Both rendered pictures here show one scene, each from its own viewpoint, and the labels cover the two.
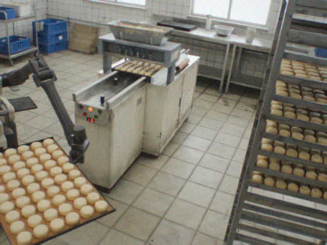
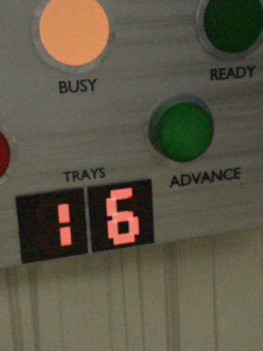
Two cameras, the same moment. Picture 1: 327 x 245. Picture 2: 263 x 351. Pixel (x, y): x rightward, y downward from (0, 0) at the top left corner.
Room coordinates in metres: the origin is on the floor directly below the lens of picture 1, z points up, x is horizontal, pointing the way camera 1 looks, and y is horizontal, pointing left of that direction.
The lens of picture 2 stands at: (1.97, 0.71, 0.82)
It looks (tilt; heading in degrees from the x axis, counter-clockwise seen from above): 14 degrees down; 326
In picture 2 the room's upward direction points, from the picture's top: 3 degrees counter-clockwise
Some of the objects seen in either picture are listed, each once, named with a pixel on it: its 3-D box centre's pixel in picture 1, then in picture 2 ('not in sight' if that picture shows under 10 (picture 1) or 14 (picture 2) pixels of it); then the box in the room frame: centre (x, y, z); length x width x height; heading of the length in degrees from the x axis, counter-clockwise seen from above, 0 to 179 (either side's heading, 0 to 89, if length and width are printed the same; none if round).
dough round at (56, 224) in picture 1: (56, 224); not in sight; (0.87, 0.35, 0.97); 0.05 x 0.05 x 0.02
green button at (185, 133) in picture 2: not in sight; (180, 130); (2.22, 0.52, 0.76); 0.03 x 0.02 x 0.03; 73
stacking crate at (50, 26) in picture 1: (49, 25); not in sight; (6.60, 2.51, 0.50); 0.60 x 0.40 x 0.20; 161
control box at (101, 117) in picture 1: (91, 113); (73, 116); (2.25, 0.56, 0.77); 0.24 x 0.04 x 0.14; 73
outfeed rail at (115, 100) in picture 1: (155, 71); not in sight; (3.15, 0.13, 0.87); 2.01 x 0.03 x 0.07; 163
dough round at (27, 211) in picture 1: (28, 211); not in sight; (0.92, 0.47, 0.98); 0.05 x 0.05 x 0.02
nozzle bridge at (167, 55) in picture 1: (138, 58); not in sight; (3.08, 0.30, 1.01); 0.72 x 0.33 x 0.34; 73
